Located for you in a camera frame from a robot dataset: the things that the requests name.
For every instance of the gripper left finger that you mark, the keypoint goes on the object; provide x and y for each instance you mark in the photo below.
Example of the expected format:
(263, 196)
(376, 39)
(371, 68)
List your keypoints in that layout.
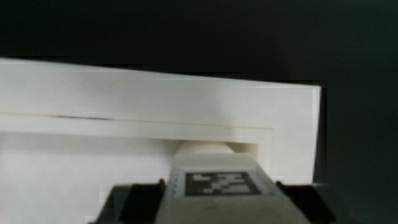
(131, 204)

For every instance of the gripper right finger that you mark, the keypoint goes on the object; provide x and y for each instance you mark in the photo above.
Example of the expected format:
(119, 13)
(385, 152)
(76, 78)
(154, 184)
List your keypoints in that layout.
(318, 203)

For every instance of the white table leg with tags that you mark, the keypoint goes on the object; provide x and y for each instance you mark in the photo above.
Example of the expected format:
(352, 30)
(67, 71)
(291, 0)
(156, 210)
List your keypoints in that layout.
(220, 191)

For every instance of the white square table top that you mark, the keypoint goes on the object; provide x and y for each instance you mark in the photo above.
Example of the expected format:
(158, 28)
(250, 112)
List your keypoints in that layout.
(94, 122)

